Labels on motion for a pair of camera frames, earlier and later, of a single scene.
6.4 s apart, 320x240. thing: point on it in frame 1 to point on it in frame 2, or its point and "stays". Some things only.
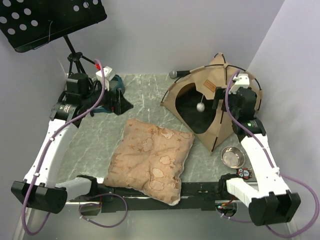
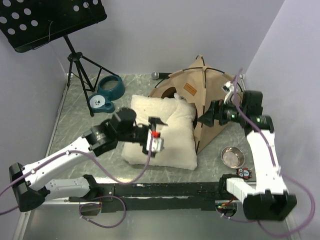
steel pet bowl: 232,157 stays
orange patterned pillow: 148,159 to 179,150
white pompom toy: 200,106 to 176,95
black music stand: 26,24 stays
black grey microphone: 174,74 to 157,75
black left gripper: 118,103 to 154,121
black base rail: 194,196 stays
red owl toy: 244,173 stays
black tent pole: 222,111 to 204,106
